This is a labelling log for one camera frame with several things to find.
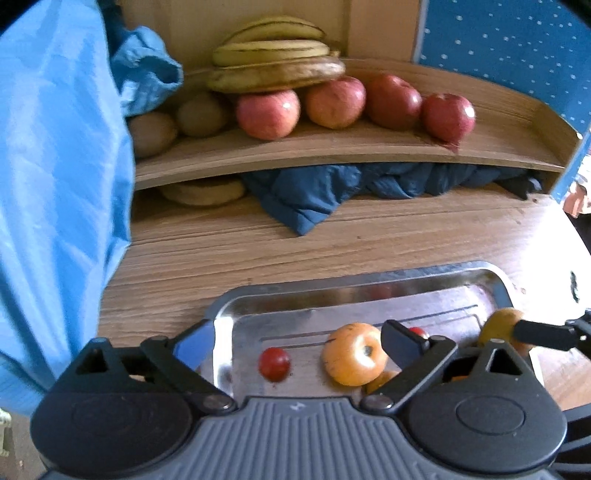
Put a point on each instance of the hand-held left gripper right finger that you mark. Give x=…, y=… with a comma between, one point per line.
x=401, y=344

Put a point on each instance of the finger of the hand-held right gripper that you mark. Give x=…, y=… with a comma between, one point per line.
x=545, y=334

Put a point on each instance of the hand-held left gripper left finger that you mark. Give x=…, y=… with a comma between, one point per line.
x=196, y=346

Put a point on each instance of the red cherry tomato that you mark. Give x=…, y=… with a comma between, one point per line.
x=418, y=331
x=274, y=364

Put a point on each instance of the small orange mandarin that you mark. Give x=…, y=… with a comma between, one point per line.
x=381, y=382

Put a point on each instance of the brown pear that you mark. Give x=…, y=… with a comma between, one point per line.
x=498, y=323

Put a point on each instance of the orange yellow apple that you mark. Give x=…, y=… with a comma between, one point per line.
x=353, y=355

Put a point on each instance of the metal tray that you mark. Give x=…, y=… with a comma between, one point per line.
x=323, y=300

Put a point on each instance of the tan round object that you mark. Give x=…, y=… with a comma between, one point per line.
x=203, y=191

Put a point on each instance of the dark blue quilted jacket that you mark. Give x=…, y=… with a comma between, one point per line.
x=323, y=189

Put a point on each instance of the wooden shelf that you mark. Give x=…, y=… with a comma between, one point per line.
x=369, y=145

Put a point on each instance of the white plastic object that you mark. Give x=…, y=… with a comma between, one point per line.
x=4, y=431

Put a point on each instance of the light blue garment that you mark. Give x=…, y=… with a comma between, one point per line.
x=55, y=184

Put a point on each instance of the brown kiwi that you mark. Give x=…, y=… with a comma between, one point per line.
x=202, y=115
x=152, y=134

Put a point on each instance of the red apple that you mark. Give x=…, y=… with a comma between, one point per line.
x=268, y=115
x=393, y=101
x=448, y=117
x=334, y=102

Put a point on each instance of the blue starred fabric panel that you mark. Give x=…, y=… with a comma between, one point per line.
x=508, y=46

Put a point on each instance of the banana bunch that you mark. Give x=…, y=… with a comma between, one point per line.
x=277, y=60

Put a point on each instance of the wooden board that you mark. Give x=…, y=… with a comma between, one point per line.
x=378, y=27

